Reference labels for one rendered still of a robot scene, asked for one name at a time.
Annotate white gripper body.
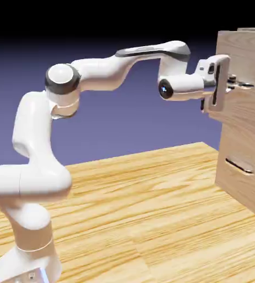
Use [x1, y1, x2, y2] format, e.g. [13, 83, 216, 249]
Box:
[201, 54, 231, 113]

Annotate light wood cabinet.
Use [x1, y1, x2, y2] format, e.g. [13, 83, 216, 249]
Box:
[215, 27, 255, 220]

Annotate curved metal drawer handle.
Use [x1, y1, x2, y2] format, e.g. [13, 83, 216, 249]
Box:
[235, 81, 255, 90]
[225, 158, 255, 176]

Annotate light wood drawer front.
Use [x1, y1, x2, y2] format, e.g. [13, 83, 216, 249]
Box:
[215, 30, 255, 140]
[215, 120, 255, 219]

